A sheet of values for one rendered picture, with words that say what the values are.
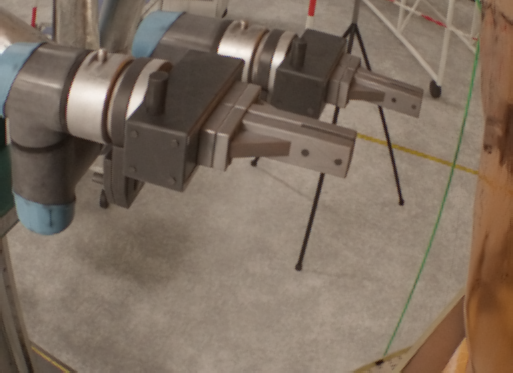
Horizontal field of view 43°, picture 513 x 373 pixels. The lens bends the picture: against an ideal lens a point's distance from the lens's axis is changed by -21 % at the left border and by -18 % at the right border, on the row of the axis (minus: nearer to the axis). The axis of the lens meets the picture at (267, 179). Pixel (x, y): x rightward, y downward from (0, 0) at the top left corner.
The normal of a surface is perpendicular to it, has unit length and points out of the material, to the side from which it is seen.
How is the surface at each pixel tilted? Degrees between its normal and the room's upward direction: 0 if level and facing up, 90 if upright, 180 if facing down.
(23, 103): 90
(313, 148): 90
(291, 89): 90
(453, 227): 0
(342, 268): 0
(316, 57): 0
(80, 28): 27
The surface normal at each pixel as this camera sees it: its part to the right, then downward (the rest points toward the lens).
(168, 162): -0.26, 0.52
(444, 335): 0.13, -0.81
